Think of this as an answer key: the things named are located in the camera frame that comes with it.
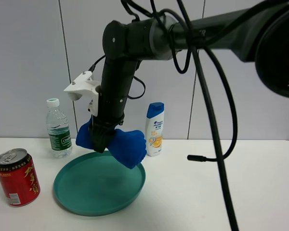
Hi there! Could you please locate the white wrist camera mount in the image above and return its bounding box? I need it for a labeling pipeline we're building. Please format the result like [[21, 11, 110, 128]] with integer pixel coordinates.
[[64, 71, 101, 117]]

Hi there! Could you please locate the thick black cable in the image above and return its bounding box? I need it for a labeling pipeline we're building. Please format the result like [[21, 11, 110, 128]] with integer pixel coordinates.
[[175, 0, 240, 231]]

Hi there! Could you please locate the clear water bottle green label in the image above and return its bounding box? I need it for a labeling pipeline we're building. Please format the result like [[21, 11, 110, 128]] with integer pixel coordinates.
[[46, 98, 72, 158]]

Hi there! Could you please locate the green round plate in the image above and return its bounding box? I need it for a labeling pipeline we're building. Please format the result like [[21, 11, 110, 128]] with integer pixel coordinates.
[[53, 151, 146, 217]]

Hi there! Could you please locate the thin black cable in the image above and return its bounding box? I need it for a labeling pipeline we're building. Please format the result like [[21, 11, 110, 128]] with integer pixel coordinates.
[[88, 54, 146, 100]]

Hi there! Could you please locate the white blue shampoo bottle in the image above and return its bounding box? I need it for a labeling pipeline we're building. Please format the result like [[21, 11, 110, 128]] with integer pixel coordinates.
[[145, 102, 164, 156]]

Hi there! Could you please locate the blue towel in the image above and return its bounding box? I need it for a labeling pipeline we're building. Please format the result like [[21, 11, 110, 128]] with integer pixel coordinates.
[[76, 117, 147, 169]]

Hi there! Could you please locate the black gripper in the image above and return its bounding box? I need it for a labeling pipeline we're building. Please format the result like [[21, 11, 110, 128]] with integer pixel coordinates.
[[89, 58, 140, 153]]

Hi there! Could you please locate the red soda can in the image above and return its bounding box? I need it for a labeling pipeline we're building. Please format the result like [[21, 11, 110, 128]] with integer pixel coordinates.
[[0, 148, 40, 207]]

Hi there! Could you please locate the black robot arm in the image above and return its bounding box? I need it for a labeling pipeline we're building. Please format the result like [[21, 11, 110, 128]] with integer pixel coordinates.
[[90, 0, 289, 152]]

